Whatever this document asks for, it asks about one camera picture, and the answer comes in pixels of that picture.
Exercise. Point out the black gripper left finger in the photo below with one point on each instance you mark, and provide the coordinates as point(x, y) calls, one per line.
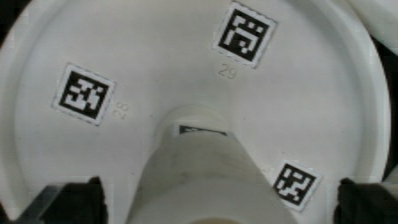
point(68, 204)

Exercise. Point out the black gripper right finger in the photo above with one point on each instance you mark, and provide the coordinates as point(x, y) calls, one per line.
point(366, 203)

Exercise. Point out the white round table top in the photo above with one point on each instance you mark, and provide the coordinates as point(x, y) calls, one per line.
point(128, 70)

